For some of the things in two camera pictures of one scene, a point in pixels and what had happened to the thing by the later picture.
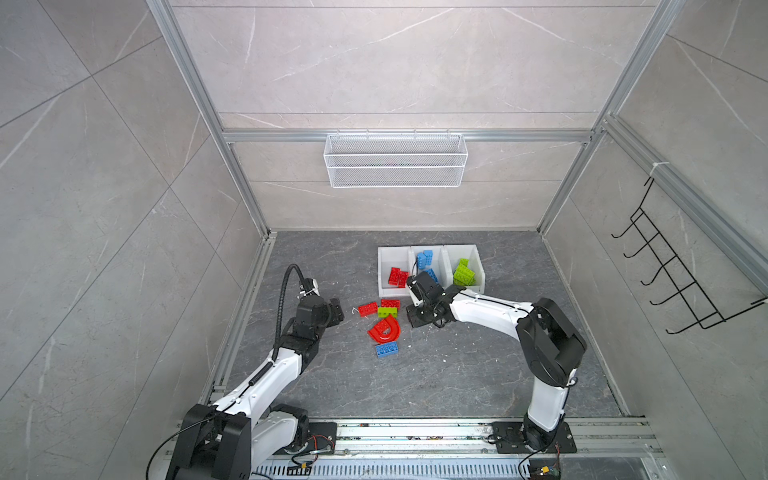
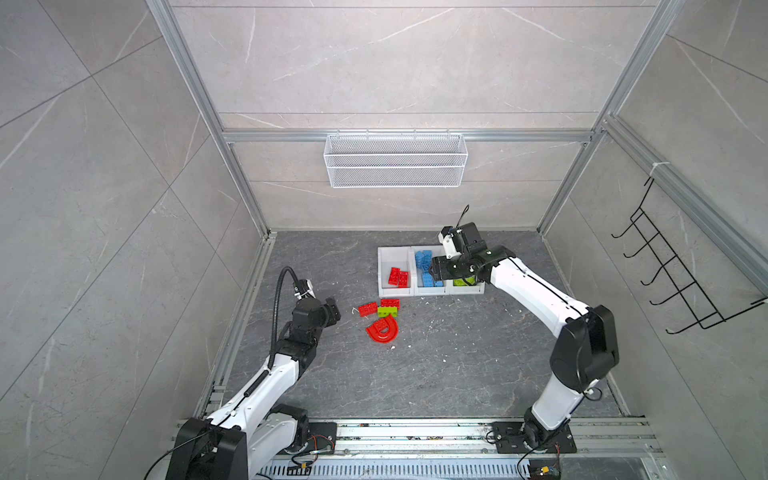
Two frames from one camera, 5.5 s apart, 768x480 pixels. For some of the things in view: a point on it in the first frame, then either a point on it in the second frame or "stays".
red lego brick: [394, 276] stays
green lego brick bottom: [463, 274] stays
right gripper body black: [419, 315] -> [451, 268]
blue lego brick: [424, 258] stays
